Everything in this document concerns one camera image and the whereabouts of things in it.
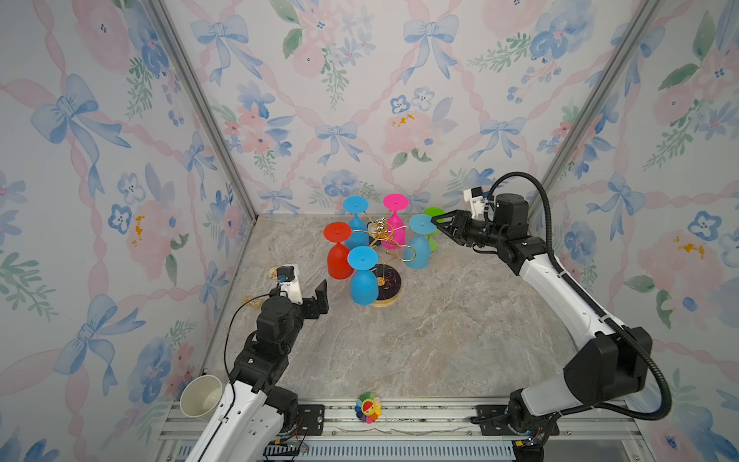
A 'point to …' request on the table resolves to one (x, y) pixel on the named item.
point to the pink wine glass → (395, 202)
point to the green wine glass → (433, 237)
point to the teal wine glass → (418, 249)
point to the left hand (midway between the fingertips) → (309, 279)
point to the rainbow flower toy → (368, 407)
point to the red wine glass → (338, 265)
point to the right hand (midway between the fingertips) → (433, 221)
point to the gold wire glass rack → (389, 278)
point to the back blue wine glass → (357, 204)
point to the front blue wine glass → (364, 280)
